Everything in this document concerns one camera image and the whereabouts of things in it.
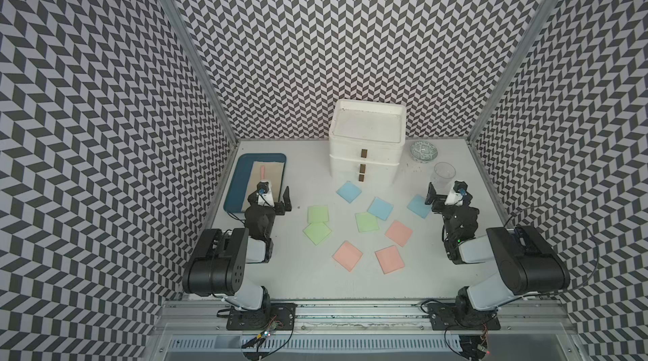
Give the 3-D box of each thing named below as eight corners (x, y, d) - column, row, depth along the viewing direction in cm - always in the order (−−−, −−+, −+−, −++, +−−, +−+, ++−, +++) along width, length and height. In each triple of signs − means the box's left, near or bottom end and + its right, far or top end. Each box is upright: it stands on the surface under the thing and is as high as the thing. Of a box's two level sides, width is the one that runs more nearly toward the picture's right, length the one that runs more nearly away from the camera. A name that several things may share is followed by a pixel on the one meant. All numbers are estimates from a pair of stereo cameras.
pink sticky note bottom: (384, 274, 84) (384, 272, 82) (375, 253, 89) (376, 251, 87) (403, 267, 86) (405, 265, 84) (394, 246, 90) (395, 244, 88)
